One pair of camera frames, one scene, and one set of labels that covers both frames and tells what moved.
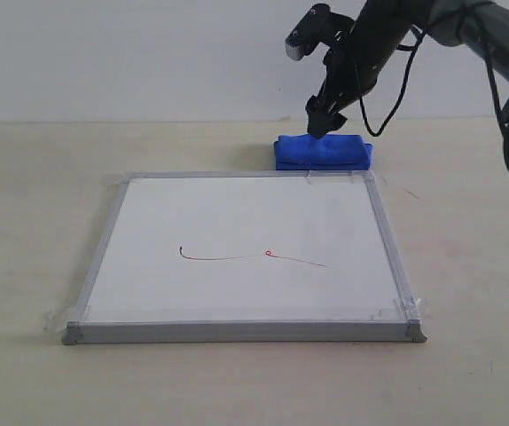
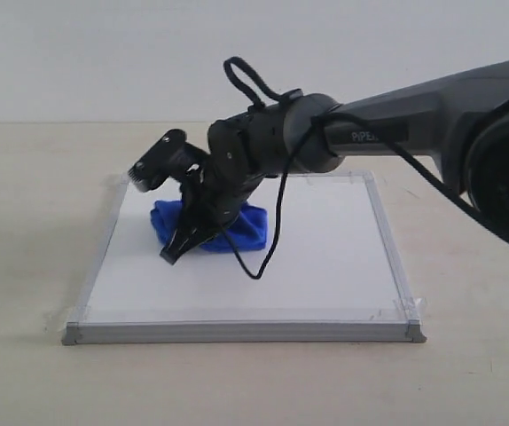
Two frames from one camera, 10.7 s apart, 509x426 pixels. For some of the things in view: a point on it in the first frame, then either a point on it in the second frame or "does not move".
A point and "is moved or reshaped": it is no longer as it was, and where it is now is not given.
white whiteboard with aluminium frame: (246, 257) does not move
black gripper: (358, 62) -> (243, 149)
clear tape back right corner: (341, 177) does not move
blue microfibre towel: (304, 152) is moved or reshaped
